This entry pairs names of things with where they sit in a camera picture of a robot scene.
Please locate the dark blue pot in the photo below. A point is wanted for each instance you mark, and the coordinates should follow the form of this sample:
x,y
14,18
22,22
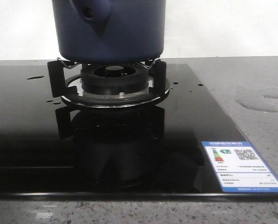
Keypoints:
x,y
109,31

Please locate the black glass gas stove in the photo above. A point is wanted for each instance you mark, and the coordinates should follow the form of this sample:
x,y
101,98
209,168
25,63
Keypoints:
x,y
49,151

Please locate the right gas burner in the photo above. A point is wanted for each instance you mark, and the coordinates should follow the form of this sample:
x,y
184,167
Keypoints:
x,y
110,85

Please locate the blue energy label sticker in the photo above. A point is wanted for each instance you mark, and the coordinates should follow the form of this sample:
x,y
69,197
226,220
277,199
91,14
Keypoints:
x,y
239,167

